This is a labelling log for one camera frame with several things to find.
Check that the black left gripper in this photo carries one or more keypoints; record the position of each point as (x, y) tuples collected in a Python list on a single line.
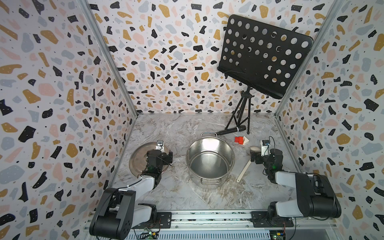
[(166, 158)]

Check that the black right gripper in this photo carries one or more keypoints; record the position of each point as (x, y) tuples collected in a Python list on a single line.
[(258, 155)]

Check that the stainless steel pot lid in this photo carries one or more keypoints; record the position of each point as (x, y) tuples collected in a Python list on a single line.
[(138, 160)]

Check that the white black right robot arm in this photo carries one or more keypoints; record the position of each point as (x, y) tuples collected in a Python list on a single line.
[(315, 197)]

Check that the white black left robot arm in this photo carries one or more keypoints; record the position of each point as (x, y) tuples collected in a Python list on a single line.
[(117, 212)]

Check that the white card piece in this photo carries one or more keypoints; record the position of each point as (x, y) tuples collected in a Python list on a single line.
[(245, 140)]

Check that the red block toy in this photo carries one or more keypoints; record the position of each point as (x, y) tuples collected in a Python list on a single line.
[(239, 140)]

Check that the black microphone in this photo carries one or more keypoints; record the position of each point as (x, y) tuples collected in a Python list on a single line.
[(232, 130)]

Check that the black music stand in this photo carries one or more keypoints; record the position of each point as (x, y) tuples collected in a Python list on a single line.
[(263, 57)]

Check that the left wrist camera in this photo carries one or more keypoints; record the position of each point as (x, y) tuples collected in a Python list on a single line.
[(159, 145)]

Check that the aluminium mounting rail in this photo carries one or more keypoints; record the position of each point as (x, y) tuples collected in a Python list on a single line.
[(233, 225)]

